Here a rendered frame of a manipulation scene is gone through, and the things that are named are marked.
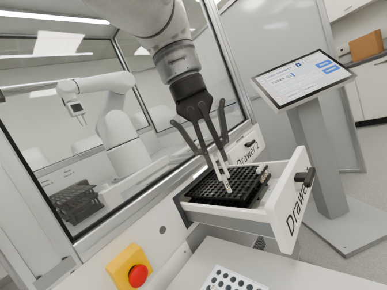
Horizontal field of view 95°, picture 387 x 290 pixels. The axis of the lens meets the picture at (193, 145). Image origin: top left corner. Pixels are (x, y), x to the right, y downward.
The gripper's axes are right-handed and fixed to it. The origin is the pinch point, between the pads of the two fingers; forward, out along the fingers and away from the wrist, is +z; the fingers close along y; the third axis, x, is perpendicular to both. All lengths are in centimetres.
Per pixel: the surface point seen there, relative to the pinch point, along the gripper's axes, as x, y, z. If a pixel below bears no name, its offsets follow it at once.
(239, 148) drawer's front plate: 37.6, 13.3, 9.6
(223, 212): 0.2, -3.2, 11.9
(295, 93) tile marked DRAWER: 67, 61, 0
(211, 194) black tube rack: 8.7, -4.8, 10.5
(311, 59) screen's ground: 82, 86, -15
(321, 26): 119, 128, -37
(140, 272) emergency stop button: -8.3, -23.2, 12.1
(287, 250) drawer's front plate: -10.6, 5.3, 17.3
